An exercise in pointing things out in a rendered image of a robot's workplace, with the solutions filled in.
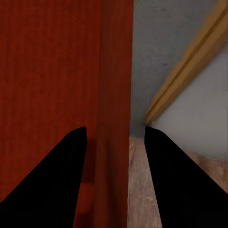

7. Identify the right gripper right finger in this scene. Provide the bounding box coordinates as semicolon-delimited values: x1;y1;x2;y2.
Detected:
144;126;228;228

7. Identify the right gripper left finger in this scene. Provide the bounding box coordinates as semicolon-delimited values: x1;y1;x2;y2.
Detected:
0;126;87;228

